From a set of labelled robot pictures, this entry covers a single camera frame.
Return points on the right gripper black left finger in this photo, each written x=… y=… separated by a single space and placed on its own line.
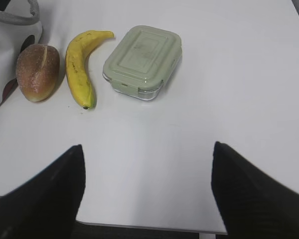
x=46 y=206

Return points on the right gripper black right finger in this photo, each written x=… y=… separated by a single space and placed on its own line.
x=252 y=204

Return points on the brown bread roll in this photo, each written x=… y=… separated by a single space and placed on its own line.
x=37 y=71

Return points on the yellow banana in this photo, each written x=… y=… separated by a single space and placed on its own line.
x=77 y=53

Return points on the green lid glass container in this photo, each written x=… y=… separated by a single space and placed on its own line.
x=143 y=62

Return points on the navy and white lunch bag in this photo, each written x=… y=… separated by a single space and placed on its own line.
x=20 y=27

